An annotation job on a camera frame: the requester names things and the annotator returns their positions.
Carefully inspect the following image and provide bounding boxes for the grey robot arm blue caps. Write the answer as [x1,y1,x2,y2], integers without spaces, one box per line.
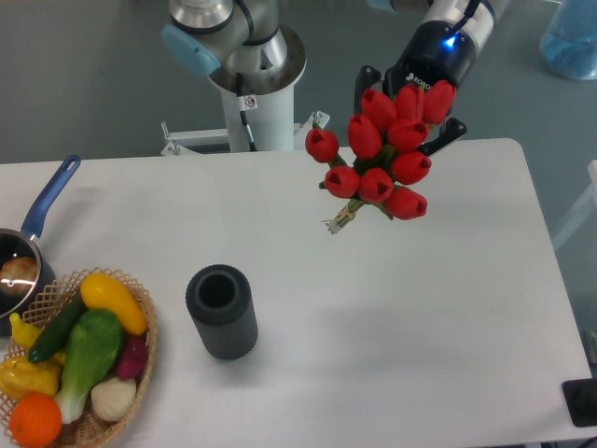
[161,1,508,152]

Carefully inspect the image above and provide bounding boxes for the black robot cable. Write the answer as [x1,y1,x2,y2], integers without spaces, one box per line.
[235,73,259,153]

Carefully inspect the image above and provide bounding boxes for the blue translucent container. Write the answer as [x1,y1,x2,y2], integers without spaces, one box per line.
[539,0,596,80]

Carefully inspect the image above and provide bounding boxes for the dark grey ribbed vase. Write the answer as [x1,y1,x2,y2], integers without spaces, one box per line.
[185,264,258,360]

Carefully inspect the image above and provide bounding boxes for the white metal frame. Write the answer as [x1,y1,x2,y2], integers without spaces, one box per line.
[551,160,596,252]

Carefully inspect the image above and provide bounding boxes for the white garlic bulb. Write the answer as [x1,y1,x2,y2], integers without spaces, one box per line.
[90,377,136,422]

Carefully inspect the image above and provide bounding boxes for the yellow gourd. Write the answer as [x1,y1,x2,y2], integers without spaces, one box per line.
[1,356,62,401]

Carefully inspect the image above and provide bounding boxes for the blue handled saucepan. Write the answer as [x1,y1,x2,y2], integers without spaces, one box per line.
[1,155,81,337]

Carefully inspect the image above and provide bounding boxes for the brown bread roll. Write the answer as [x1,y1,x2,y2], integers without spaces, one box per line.
[1,257,37,297]

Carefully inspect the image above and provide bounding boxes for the red tulip bouquet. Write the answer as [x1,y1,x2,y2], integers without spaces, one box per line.
[304,80,457,234]

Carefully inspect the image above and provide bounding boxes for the black device at edge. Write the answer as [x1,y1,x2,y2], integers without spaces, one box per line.
[562,378,596,427]

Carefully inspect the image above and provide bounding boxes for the yellow squash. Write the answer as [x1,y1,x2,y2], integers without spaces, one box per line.
[80,272,148,336]

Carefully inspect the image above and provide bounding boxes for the green bok choy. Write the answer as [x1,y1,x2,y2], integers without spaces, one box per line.
[55,309,123,425]

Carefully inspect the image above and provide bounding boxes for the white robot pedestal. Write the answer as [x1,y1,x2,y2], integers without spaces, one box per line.
[161,24,330,156]

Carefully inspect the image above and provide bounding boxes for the dark green cucumber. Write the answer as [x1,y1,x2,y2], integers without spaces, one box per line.
[28,294,88,364]

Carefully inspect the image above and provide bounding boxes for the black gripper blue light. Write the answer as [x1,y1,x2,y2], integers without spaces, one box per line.
[353,21,478,157]

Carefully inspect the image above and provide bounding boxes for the orange fruit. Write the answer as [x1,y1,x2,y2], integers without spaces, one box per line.
[8,393,62,447]

